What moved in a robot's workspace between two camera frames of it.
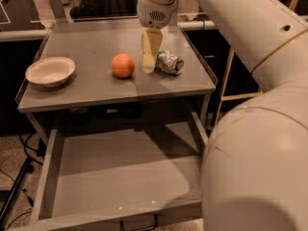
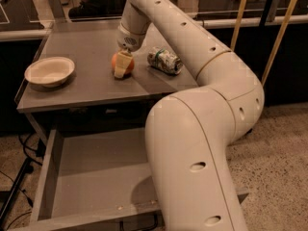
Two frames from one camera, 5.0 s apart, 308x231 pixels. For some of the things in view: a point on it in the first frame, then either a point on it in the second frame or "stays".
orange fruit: x=123 y=64 stays
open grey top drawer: x=99 y=178 stays
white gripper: x=155 y=13 → x=128 y=40
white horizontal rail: x=34 y=35 stays
